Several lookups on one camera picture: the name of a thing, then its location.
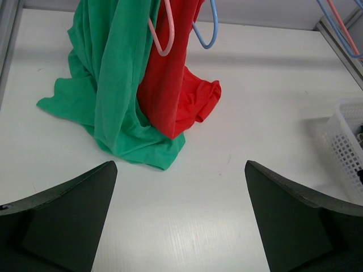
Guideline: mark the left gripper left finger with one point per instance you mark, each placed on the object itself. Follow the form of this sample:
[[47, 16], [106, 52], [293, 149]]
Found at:
[[58, 229]]

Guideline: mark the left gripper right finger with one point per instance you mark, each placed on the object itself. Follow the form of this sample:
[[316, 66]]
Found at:
[[302, 229]]

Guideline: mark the red tank top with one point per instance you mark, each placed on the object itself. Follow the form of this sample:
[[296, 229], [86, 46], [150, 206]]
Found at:
[[170, 96]]

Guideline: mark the pink hanger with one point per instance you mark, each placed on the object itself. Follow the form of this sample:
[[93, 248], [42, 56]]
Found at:
[[346, 40], [162, 41]]

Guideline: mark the green tank top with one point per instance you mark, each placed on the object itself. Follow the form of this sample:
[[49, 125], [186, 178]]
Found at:
[[111, 44]]

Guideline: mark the white plastic basket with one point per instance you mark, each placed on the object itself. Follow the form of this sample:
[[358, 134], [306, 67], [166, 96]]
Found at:
[[340, 136]]

